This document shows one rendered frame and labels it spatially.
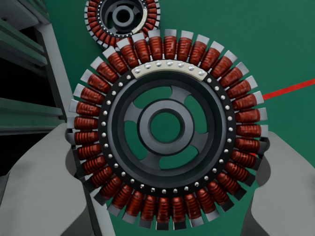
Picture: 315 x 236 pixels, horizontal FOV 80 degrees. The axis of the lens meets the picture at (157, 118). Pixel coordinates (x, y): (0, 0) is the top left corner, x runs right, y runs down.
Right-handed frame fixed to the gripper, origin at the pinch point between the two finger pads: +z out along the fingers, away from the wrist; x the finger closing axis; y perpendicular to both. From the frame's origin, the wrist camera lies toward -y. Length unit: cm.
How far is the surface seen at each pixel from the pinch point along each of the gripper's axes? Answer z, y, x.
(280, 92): 18.2, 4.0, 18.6
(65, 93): 17.7, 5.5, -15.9
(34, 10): 20.5, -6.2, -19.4
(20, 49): 13.2, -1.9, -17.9
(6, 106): 5.1, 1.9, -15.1
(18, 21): 19.3, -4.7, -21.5
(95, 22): 19.4, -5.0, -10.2
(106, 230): 6.6, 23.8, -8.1
